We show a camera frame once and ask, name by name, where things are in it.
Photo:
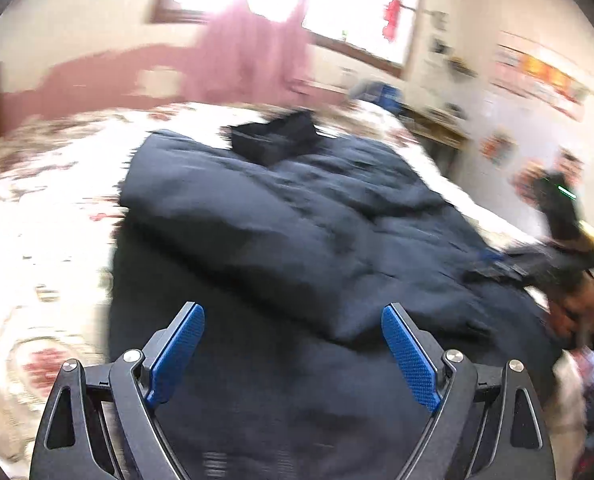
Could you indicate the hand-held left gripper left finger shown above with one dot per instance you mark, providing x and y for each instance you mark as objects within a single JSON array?
[{"x": 174, "y": 355}]

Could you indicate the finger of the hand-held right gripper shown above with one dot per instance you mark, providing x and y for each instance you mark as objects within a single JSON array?
[{"x": 497, "y": 266}]

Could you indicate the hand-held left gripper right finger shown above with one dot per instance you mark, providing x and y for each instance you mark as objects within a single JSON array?
[{"x": 409, "y": 355}]

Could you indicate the dark navy padded jacket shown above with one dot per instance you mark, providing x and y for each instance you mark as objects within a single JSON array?
[{"x": 277, "y": 235}]

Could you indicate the person's right hand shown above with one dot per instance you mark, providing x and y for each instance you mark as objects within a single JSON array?
[{"x": 577, "y": 310}]

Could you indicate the wooden desk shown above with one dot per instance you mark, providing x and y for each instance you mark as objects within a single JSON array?
[{"x": 439, "y": 127}]

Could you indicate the floral bedsheet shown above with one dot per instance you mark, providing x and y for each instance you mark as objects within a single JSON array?
[{"x": 42, "y": 220}]

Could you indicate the blue backpack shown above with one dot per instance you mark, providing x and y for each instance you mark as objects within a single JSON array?
[{"x": 377, "y": 96}]

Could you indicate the black folded cloth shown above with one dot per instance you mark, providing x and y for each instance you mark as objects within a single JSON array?
[{"x": 277, "y": 135}]

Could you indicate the red hanging cloth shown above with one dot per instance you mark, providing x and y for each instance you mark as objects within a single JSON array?
[{"x": 392, "y": 17}]

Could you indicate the wooden framed window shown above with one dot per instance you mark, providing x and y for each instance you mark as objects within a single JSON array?
[{"x": 357, "y": 5}]

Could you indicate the pink curtain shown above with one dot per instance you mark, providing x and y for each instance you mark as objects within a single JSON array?
[
  {"x": 237, "y": 55},
  {"x": 296, "y": 45}
]

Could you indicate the small wall poster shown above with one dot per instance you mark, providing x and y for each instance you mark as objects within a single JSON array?
[{"x": 499, "y": 147}]

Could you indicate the long wall poster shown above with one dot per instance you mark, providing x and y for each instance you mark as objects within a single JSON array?
[{"x": 547, "y": 75}]

